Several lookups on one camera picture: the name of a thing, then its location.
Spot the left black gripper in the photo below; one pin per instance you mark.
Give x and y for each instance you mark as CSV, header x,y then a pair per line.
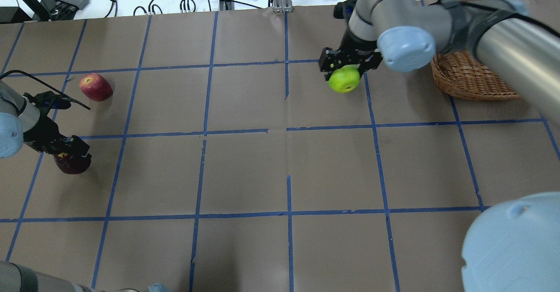
x,y
41,131

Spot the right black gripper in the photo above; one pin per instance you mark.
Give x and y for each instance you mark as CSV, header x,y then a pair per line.
x,y
358,43

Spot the green apple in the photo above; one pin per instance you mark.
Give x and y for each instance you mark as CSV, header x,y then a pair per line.
x,y
345,79

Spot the dark purple apple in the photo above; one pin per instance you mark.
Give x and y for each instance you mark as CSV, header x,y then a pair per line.
x,y
72,164

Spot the red yellow apple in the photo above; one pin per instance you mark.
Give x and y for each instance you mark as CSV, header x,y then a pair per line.
x,y
95,87

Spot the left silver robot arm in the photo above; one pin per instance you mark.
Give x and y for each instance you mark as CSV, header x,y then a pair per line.
x,y
24,119

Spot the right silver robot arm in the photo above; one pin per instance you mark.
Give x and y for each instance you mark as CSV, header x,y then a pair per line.
x,y
512,246

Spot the woven wicker basket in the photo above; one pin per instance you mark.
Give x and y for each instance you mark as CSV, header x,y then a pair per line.
x,y
459,75

